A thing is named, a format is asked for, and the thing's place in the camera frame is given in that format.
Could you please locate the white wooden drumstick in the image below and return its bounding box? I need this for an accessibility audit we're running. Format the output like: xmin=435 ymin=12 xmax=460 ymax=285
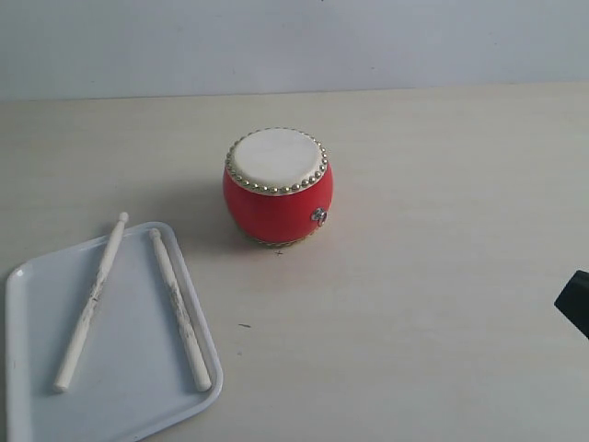
xmin=53 ymin=212 xmax=129 ymax=393
xmin=149 ymin=228 xmax=212 ymax=392

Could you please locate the small red drum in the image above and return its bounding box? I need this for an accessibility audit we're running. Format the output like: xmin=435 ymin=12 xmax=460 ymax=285
xmin=223 ymin=127 xmax=334 ymax=247

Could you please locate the white plastic tray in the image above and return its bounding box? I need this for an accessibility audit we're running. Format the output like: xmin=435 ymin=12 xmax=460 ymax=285
xmin=5 ymin=222 xmax=223 ymax=441

